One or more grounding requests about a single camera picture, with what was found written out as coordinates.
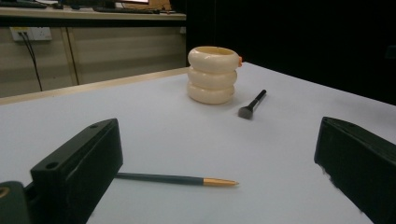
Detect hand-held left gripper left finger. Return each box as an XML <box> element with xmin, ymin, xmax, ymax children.
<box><xmin>30</xmin><ymin>118</ymin><xmax>124</xmax><ymax>224</ymax></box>

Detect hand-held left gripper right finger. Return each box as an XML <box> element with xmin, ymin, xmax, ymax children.
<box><xmin>313</xmin><ymin>116</ymin><xmax>396</xmax><ymax>224</ymax></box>

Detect dark pen with gold tip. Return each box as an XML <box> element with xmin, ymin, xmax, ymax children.
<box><xmin>115</xmin><ymin>172</ymin><xmax>240</xmax><ymax>188</ymax></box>

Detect black makeup brush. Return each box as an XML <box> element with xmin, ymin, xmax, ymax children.
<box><xmin>237</xmin><ymin>89</ymin><xmax>268</xmax><ymax>120</ymax></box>

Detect cream ringed brush holder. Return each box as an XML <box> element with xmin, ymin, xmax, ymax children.
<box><xmin>187</xmin><ymin>46</ymin><xmax>243</xmax><ymax>105</ymax></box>

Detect white table cover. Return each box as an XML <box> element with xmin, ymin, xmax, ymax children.
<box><xmin>0</xmin><ymin>62</ymin><xmax>396</xmax><ymax>224</ymax></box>

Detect beige cabinet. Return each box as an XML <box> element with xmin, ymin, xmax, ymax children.
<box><xmin>0</xmin><ymin>25</ymin><xmax>187</xmax><ymax>99</ymax></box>

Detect black curtain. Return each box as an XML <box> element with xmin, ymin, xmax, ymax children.
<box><xmin>186</xmin><ymin>0</ymin><xmax>396</xmax><ymax>105</ymax></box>

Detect beige desk counter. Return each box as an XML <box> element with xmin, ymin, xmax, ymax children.
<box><xmin>0</xmin><ymin>6</ymin><xmax>187</xmax><ymax>28</ymax></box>

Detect black keyboard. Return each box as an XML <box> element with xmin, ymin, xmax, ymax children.
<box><xmin>92</xmin><ymin>7</ymin><xmax>162</xmax><ymax>15</ymax></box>

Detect black power cable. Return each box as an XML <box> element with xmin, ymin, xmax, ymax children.
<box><xmin>18</xmin><ymin>32</ymin><xmax>44</xmax><ymax>92</ymax></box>

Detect white wall power outlet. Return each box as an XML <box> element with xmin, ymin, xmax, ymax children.
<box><xmin>9</xmin><ymin>26</ymin><xmax>53</xmax><ymax>42</ymax></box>

